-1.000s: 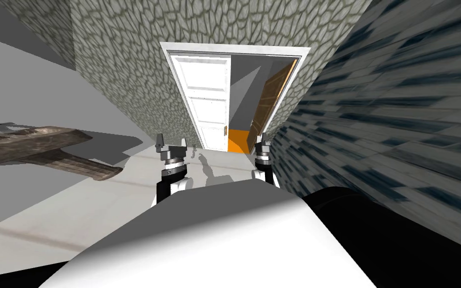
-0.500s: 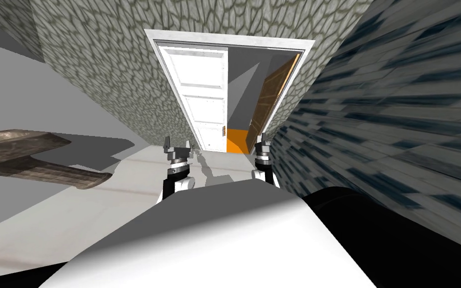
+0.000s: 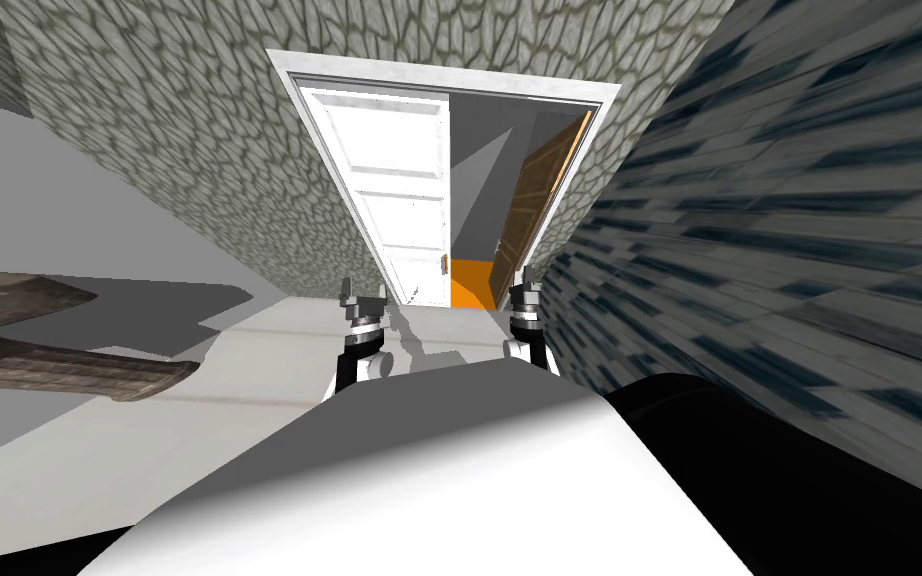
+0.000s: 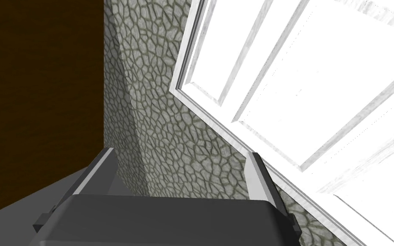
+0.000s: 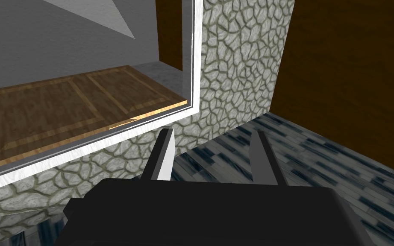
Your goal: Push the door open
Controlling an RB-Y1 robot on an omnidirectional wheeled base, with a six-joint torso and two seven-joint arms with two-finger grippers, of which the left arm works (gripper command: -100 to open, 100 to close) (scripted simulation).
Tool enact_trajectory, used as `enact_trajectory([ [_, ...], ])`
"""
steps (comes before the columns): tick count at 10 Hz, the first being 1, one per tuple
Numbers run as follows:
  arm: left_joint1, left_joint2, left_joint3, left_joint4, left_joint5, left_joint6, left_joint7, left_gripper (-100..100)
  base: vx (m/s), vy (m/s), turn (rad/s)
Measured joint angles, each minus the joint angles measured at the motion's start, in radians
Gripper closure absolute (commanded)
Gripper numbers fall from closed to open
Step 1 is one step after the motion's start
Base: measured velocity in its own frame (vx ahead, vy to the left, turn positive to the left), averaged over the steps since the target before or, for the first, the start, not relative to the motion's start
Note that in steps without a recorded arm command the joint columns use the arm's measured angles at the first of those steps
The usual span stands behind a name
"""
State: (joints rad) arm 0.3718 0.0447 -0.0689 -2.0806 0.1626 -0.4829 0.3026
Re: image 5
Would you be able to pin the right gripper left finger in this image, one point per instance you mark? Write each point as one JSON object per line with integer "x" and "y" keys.
{"x": 161, "y": 160}

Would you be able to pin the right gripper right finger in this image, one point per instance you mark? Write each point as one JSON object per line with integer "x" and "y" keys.
{"x": 264, "y": 164}

